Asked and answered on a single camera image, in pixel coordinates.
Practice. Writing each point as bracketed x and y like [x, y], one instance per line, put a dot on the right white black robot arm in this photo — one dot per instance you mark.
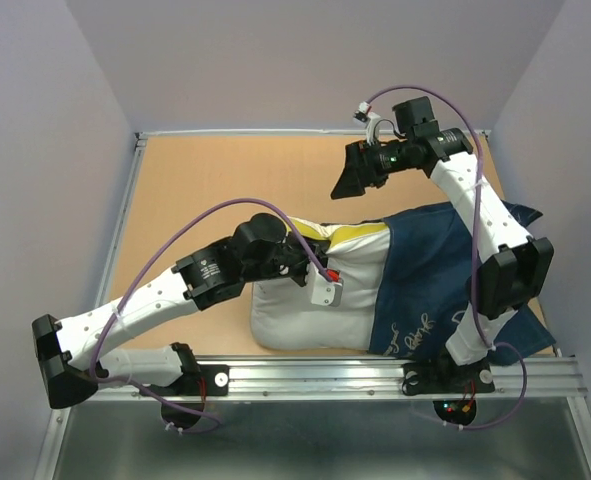
[509, 265]

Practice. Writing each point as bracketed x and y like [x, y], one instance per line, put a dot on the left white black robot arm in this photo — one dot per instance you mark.
[79, 355]

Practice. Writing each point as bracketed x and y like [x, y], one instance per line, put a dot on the grey metal front panel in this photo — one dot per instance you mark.
[327, 440]

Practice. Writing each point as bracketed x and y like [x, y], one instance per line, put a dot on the blue denim pillowcase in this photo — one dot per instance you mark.
[422, 295]

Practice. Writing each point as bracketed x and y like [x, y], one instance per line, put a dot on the white pillow yellow underside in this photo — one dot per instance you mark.
[284, 318]

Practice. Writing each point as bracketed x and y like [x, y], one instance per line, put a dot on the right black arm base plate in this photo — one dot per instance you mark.
[444, 378]

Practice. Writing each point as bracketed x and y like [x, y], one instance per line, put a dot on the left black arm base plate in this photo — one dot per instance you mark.
[212, 378]

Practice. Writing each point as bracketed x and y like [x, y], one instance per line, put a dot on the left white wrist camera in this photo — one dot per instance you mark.
[322, 292]

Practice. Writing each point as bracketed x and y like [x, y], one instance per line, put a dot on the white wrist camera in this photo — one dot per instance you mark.
[369, 120]
[322, 292]

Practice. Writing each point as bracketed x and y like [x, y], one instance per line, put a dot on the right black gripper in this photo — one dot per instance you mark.
[360, 171]

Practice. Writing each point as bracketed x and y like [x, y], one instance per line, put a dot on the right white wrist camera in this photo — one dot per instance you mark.
[369, 120]

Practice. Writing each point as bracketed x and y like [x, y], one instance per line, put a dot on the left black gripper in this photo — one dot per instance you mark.
[301, 280]

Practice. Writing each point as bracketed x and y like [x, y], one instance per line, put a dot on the front aluminium extrusion rail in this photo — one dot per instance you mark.
[345, 378]

